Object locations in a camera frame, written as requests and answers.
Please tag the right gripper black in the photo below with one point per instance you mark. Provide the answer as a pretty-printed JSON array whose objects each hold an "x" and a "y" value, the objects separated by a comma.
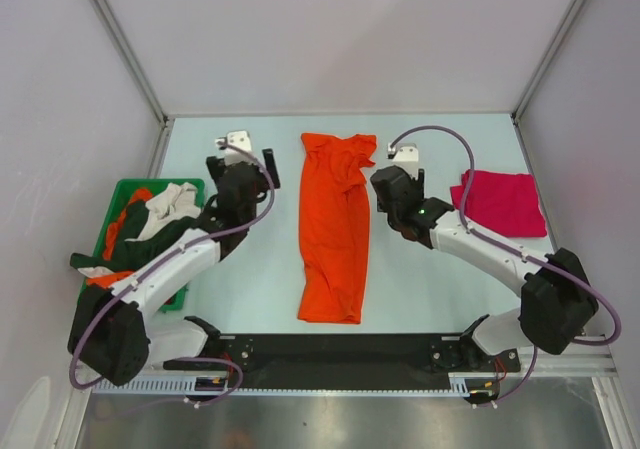
[{"x": 415, "y": 184}]

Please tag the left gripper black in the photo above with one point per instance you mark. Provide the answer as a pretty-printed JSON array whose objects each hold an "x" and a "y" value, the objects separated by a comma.
[{"x": 216, "y": 167}]

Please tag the orange t shirt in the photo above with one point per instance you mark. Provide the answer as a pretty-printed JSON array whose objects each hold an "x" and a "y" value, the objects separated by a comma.
[
  {"x": 117, "y": 258},
  {"x": 334, "y": 227}
]

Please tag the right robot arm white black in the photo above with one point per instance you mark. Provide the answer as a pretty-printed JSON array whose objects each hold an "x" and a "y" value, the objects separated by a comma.
[{"x": 554, "y": 303}]

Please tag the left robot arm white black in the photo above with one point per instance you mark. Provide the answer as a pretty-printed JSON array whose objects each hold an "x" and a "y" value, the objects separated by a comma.
[{"x": 110, "y": 332}]

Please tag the folded magenta t shirt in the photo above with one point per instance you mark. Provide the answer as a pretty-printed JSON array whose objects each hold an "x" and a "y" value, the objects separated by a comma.
[{"x": 507, "y": 204}]

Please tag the dark green t shirt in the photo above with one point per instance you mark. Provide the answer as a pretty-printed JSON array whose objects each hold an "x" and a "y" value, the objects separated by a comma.
[{"x": 156, "y": 245}]

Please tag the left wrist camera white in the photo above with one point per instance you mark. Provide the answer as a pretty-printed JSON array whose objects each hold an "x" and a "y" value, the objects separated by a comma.
[{"x": 237, "y": 144}]

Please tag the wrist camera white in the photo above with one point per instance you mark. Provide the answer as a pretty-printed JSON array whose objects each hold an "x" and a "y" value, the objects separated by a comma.
[
  {"x": 404, "y": 156},
  {"x": 237, "y": 144}
]

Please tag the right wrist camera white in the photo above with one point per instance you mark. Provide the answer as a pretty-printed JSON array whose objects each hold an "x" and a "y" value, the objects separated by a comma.
[{"x": 404, "y": 156}]

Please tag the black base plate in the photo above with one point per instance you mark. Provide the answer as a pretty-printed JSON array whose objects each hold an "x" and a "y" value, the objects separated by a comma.
[{"x": 356, "y": 362}]

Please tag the grey slotted cable duct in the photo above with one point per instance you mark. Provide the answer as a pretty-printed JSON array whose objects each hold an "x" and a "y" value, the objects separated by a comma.
[{"x": 204, "y": 386}]

